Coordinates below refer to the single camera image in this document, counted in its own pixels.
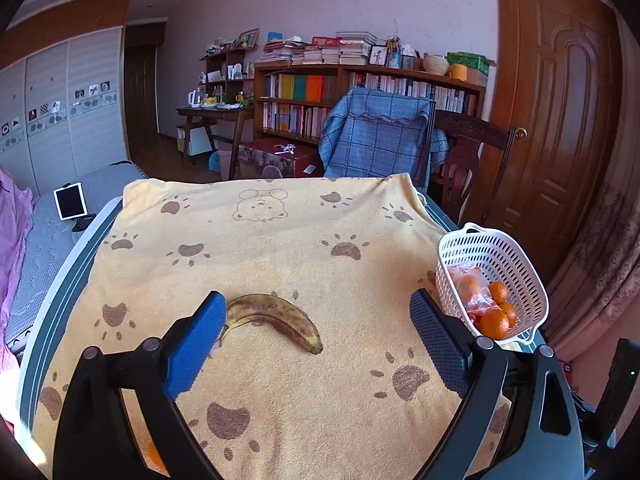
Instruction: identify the pink quilt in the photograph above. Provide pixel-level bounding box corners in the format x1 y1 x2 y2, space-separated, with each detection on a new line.
0 167 36 376

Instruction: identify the spotted ripe banana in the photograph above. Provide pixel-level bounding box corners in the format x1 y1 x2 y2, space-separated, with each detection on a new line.
218 292 324 356

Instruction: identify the stack of books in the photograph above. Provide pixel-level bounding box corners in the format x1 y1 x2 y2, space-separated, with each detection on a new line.
260 31 378 66

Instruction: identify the small wooden shelf unit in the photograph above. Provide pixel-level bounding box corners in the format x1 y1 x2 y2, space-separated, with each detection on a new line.
200 47 258 102

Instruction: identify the dark wooden chair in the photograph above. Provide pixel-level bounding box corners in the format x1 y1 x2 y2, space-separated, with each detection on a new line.
425 110 516 233

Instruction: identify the woven bowl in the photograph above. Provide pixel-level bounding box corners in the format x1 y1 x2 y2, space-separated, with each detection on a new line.
422 55 451 77

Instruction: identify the grey quilted bed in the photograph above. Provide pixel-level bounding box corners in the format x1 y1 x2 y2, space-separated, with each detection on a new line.
5 160 148 346

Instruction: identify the white drawer cabinet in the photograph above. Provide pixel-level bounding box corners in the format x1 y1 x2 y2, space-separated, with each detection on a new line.
177 127 217 157

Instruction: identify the green box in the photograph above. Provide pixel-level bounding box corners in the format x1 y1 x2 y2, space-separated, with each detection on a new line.
446 51 496 73

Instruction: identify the patterned curtain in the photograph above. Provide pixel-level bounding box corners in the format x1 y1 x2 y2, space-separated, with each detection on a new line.
540 150 640 361

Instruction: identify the red printed box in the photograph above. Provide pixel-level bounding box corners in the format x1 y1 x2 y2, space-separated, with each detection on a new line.
237 139 323 181

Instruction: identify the white sliding wardrobe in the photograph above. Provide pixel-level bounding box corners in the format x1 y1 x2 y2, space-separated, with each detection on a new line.
0 0 133 196

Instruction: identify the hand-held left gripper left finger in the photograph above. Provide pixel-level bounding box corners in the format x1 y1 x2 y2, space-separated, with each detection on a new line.
52 290 228 480

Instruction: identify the blue checked chair cover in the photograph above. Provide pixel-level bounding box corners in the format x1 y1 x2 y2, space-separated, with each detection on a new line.
318 86 448 181

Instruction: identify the wooden bookshelf with books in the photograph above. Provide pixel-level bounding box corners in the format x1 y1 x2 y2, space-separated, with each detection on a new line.
252 62 488 148

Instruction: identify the wooden desk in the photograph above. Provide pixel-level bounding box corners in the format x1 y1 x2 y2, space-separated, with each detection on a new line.
175 104 256 181

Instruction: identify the white plastic basket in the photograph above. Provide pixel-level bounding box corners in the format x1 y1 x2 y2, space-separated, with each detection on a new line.
435 222 551 347

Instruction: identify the brown panelled door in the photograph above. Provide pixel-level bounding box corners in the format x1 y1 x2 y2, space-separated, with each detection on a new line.
492 0 623 286

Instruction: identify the yellow paw print blanket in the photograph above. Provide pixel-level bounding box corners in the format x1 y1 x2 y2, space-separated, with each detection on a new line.
30 172 511 480

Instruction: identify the dark wooden doorway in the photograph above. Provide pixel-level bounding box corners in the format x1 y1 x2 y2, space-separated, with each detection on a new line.
122 22 168 137

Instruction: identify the white tablet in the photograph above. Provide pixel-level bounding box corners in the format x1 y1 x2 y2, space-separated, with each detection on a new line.
53 182 90 221

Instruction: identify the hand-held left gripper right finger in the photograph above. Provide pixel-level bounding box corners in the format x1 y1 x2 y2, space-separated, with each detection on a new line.
409 288 586 480

